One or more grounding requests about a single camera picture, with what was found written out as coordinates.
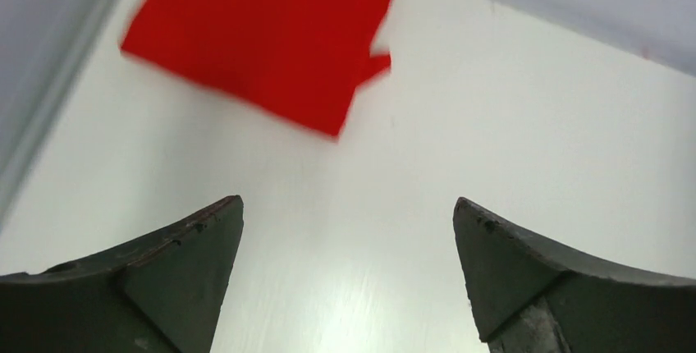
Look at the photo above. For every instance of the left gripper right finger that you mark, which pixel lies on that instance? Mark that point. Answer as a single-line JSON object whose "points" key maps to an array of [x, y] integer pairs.
{"points": [[529, 293]]}

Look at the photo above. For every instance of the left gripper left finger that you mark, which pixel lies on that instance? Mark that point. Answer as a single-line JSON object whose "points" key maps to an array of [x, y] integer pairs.
{"points": [[160, 292]]}

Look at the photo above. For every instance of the red t shirt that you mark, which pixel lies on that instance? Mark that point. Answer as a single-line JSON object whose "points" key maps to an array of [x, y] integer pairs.
{"points": [[302, 60]]}

